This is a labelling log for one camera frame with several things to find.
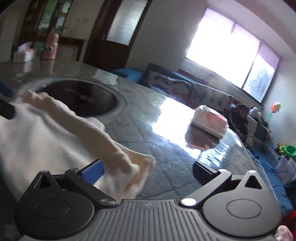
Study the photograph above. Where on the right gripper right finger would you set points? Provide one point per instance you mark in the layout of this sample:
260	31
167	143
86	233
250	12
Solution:
212	182

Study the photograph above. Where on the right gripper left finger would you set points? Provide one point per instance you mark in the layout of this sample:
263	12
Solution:
82	181

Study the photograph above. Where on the cream knit garment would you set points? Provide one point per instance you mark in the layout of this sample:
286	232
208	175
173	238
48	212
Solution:
45	134

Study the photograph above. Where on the seated child dark clothes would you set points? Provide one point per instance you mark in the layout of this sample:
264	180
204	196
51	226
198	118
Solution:
238	121

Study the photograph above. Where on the blue corner sofa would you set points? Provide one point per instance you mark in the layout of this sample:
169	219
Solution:
260	148

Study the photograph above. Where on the white pink tissue box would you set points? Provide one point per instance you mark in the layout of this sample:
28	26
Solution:
24	53

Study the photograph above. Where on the pink cartoon face bottle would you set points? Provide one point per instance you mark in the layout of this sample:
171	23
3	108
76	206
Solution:
50	46

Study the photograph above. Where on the clear plastic storage box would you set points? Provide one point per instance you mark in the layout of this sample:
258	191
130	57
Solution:
285	170

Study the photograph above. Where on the white plush toy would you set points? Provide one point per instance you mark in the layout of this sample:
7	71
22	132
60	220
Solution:
255	114

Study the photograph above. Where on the green plastic bowl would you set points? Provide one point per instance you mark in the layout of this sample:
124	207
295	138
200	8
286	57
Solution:
290	151

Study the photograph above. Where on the butterfly cushion right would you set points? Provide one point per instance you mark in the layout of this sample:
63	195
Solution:
200	94

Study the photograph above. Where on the butterfly cushion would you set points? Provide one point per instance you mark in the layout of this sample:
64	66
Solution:
168	86
200	94

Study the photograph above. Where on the dark wooden side table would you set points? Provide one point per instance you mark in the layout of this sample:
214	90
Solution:
68	48

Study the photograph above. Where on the pink white small garment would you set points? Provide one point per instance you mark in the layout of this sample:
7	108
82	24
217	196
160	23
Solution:
283	234

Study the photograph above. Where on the butterfly cushion left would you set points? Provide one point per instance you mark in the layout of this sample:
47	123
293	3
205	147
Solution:
168	86

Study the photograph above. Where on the colourful pinwheel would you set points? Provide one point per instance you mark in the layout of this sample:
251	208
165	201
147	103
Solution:
275	108

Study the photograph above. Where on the dark wooden door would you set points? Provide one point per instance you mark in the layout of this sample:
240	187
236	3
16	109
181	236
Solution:
114	33

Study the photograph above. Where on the window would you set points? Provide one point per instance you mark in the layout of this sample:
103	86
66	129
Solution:
226	48

